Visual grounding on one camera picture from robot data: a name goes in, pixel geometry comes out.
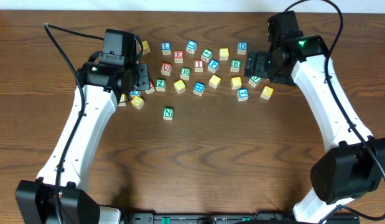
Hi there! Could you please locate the green B block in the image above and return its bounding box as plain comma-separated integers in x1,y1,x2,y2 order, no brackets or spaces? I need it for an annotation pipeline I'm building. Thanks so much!
230,59,241,72

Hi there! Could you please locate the right black cable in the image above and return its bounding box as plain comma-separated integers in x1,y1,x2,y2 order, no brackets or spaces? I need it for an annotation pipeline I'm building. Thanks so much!
284,0,385,222

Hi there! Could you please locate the green J block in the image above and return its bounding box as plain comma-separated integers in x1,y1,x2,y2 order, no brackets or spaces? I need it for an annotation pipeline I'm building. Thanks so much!
248,76,262,88

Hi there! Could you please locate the blue 2 block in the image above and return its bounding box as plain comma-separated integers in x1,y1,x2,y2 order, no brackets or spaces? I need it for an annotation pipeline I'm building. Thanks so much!
130,91,141,98

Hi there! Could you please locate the green Z block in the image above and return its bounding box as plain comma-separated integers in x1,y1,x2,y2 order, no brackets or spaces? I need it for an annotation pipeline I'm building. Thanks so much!
155,78,166,91

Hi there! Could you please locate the blue T block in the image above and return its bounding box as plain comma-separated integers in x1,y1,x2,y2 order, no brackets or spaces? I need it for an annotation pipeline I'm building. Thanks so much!
237,88,249,101

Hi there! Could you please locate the yellow S block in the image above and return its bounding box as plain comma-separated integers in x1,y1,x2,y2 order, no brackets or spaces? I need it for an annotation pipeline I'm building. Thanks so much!
209,75,221,89

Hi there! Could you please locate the blue tilted L block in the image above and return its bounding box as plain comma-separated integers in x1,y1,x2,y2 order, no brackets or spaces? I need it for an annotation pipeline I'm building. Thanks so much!
186,40,198,54

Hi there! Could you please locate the blue E block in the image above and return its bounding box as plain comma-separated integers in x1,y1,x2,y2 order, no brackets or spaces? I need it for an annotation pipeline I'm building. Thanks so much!
193,82,205,96

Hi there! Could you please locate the left black cable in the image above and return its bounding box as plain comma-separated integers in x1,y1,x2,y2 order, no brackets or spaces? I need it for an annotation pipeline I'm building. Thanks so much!
44,22,106,224

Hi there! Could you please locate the green N block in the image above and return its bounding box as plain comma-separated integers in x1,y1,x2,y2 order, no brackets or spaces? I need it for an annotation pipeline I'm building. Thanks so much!
162,108,174,120

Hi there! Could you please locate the red 1 block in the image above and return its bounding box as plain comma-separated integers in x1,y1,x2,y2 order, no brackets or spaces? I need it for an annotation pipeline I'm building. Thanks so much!
146,81,155,94

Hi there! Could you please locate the blue P block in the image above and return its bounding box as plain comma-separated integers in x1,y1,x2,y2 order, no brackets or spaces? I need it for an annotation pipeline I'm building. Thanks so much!
208,59,220,73

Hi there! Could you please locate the red E block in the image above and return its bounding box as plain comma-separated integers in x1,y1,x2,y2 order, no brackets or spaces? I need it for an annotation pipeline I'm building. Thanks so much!
174,50,184,63

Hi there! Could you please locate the yellow block bottom left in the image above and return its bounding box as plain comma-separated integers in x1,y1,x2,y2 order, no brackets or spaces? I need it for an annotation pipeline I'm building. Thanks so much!
131,96,145,110

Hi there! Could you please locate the red I block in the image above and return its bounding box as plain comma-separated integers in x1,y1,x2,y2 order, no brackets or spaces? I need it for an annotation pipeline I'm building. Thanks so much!
194,60,204,73

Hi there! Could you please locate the green R block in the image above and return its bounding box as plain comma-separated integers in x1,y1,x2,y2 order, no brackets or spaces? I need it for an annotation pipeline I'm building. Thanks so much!
180,67,191,80

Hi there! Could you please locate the yellow C block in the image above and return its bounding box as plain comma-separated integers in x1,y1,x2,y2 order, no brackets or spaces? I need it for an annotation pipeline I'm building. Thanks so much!
118,94,128,106

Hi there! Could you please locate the green 4 block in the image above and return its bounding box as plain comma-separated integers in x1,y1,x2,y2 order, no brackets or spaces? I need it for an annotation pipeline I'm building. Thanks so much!
201,48,213,63

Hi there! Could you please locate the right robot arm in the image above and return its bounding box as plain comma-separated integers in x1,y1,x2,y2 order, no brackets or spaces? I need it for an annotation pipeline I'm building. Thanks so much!
244,11,385,223

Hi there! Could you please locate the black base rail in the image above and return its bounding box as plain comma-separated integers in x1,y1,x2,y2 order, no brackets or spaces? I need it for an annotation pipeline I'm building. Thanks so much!
128,211,361,224

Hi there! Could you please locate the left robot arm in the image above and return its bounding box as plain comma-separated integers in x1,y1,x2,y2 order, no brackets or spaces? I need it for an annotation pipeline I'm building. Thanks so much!
16,29,151,223

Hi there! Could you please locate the plain yellow block top left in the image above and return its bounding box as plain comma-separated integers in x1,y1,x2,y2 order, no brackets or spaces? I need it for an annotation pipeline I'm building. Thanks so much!
142,40,151,55

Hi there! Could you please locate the red U block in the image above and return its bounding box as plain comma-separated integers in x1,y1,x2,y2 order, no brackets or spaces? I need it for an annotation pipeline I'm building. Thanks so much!
160,62,172,76

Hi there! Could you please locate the yellow M block far right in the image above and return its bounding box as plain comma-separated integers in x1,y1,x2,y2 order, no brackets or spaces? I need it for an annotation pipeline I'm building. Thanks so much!
261,85,274,100

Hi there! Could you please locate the blue D block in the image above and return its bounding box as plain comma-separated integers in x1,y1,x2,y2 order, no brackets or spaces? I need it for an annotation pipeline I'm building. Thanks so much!
237,42,248,55

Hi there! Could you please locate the yellow block top centre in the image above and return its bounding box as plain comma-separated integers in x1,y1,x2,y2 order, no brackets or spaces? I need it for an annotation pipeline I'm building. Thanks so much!
219,48,230,60

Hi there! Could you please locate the yellow block right centre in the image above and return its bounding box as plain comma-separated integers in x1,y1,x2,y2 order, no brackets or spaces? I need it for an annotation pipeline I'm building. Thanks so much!
231,77,242,90

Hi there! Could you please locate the black cable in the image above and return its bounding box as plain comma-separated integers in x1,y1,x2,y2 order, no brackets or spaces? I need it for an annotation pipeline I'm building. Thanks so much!
44,22,106,224
284,0,385,222

